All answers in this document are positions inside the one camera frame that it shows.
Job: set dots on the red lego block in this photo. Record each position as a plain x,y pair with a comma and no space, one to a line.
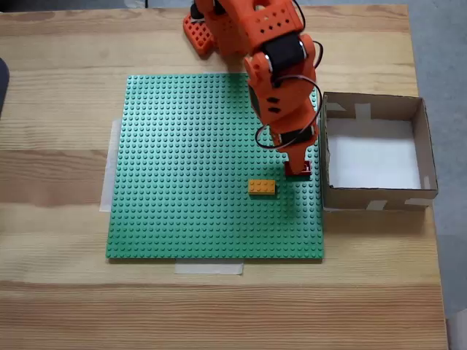
297,178

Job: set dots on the yellow lego block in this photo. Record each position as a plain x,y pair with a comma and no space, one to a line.
262,187

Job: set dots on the brown cardboard box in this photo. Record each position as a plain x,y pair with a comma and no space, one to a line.
372,198

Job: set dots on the green lego baseplate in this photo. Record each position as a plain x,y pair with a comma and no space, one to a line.
182,200

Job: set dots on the masking tape strip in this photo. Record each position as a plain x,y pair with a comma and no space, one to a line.
208,268
107,175

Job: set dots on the black rounded object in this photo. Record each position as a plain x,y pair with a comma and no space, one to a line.
3,84

